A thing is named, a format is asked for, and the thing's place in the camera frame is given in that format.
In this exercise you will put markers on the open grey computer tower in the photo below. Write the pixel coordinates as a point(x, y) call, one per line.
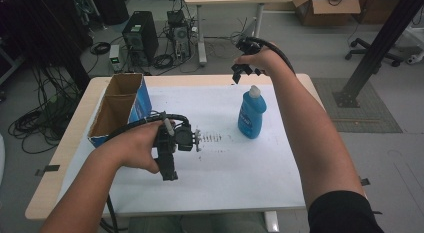
point(180, 34)

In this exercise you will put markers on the person's black sleeve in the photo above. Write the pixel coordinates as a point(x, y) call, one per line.
point(343, 213)

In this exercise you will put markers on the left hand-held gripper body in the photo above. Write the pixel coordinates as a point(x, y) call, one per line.
point(184, 138)

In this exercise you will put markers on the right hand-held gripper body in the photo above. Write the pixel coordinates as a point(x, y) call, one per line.
point(249, 46)

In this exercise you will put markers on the open brown cardboard box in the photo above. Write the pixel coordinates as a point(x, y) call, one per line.
point(325, 9)

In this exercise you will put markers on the white table leg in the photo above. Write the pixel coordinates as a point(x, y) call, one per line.
point(271, 222)

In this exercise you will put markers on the small grey power supply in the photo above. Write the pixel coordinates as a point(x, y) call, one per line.
point(114, 58)

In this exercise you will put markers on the black office chair base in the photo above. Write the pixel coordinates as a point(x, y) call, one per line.
point(370, 53)

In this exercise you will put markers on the white device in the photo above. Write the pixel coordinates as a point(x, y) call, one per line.
point(416, 58)

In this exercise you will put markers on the black computer tower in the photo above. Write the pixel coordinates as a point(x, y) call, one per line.
point(140, 36)

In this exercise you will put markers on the black metal stand beam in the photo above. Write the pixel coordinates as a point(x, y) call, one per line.
point(376, 49)

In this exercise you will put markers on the blue bottle with white cap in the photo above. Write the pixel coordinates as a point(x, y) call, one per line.
point(251, 116)

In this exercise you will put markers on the grey floor mat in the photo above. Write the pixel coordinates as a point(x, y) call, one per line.
point(370, 116)

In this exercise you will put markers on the black tape strip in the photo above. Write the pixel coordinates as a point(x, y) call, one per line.
point(48, 169)

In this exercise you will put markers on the person's left hand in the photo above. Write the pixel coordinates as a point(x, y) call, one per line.
point(136, 144)

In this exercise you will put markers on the person's right hand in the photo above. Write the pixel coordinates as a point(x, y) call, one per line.
point(266, 59)

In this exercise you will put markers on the blue cardboard box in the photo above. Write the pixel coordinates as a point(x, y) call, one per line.
point(115, 108)

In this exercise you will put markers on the small black tape piece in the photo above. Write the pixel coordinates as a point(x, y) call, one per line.
point(365, 181)

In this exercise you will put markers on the white table mat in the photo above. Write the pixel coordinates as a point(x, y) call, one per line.
point(216, 173)

